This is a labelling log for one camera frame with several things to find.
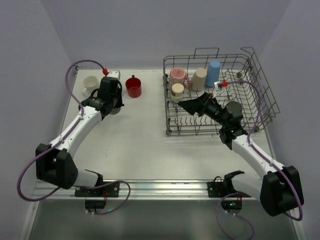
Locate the red mug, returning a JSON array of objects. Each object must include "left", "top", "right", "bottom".
[{"left": 125, "top": 75, "right": 142, "bottom": 98}]

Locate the cream small cup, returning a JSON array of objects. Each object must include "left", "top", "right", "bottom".
[{"left": 170, "top": 83, "right": 185, "bottom": 103}]

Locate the white mug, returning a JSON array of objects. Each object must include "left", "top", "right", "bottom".
[{"left": 82, "top": 76, "right": 100, "bottom": 97}]

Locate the pink patterned mug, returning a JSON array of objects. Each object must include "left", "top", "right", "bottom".
[{"left": 169, "top": 67, "right": 192, "bottom": 88}]

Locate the dark teal mug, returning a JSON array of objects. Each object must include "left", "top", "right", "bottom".
[{"left": 109, "top": 107, "right": 121, "bottom": 115}]

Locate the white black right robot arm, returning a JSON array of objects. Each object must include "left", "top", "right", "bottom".
[{"left": 178, "top": 92, "right": 304, "bottom": 221}]

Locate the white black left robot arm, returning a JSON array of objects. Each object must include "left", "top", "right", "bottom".
[{"left": 35, "top": 71, "right": 124, "bottom": 190}]

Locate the beige tall cup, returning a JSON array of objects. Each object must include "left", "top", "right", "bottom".
[{"left": 191, "top": 67, "right": 207, "bottom": 91}]

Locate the blue tall tumbler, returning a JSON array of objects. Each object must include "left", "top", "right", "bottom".
[{"left": 205, "top": 60, "right": 221, "bottom": 87}]

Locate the black right controller box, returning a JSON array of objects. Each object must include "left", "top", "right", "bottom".
[{"left": 220, "top": 200, "right": 243, "bottom": 214}]

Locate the black controller box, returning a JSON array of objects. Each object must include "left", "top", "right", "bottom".
[
  {"left": 220, "top": 200, "right": 243, "bottom": 214},
  {"left": 84, "top": 198, "right": 107, "bottom": 215}
]

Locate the black left controller box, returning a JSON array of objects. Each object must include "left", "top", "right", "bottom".
[{"left": 84, "top": 198, "right": 107, "bottom": 215}]

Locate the grey wire dish rack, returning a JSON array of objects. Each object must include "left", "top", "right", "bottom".
[{"left": 162, "top": 47, "right": 281, "bottom": 137}]

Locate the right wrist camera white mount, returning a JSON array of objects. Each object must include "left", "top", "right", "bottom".
[{"left": 212, "top": 81, "right": 229, "bottom": 97}]

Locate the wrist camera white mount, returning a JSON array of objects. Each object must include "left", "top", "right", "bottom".
[
  {"left": 212, "top": 81, "right": 229, "bottom": 97},
  {"left": 102, "top": 68, "right": 121, "bottom": 80}
]

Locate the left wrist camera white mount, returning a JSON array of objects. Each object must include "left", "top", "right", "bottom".
[{"left": 102, "top": 68, "right": 121, "bottom": 80}]

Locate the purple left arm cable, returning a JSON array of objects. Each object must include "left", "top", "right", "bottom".
[{"left": 16, "top": 59, "right": 131, "bottom": 216}]

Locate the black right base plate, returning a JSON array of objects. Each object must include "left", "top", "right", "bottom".
[{"left": 206, "top": 176, "right": 237, "bottom": 198}]

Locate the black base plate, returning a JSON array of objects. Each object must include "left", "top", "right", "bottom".
[
  {"left": 74, "top": 181, "right": 120, "bottom": 198},
  {"left": 206, "top": 176, "right": 237, "bottom": 198}
]

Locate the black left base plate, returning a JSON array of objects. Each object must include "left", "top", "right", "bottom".
[{"left": 74, "top": 181, "right": 120, "bottom": 198}]

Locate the aluminium mounting rail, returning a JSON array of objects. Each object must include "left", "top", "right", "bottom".
[{"left": 33, "top": 178, "right": 263, "bottom": 201}]

